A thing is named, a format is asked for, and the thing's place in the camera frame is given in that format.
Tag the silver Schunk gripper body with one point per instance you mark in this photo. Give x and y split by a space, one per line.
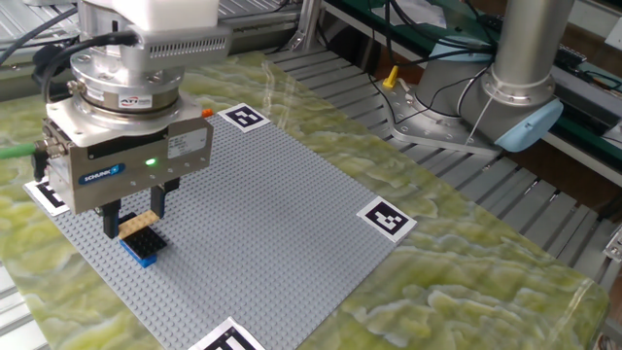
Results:
126 165

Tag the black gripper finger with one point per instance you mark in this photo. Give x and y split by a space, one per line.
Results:
111 221
160 197

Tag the tan Lego plate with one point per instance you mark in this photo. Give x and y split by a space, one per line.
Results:
138 223

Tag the silver UR5 robot arm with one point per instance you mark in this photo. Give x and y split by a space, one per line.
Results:
529 44

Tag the black Lego plate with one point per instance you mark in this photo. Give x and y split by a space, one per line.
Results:
148 240

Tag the blue Lego brick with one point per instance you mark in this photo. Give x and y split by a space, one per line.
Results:
143 261

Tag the orange Lego brick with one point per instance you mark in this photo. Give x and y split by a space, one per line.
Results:
208 113

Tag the grey Lego baseplate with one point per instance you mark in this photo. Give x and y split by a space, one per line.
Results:
267 219

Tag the black white fiducial marker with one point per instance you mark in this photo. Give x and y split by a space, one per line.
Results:
228 338
244 117
387 219
46 197

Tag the yellow plastic clip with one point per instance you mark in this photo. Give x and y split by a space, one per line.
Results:
390 78

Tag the green marble pattern mat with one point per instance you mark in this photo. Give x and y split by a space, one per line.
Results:
461 291

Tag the white paper sheet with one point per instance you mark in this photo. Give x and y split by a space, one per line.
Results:
418 12

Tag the aluminium frame post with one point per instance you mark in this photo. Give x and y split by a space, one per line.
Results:
311 19

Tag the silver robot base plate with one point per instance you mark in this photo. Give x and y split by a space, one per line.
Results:
413 126

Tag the white metal corner bracket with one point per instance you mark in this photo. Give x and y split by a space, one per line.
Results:
613 245

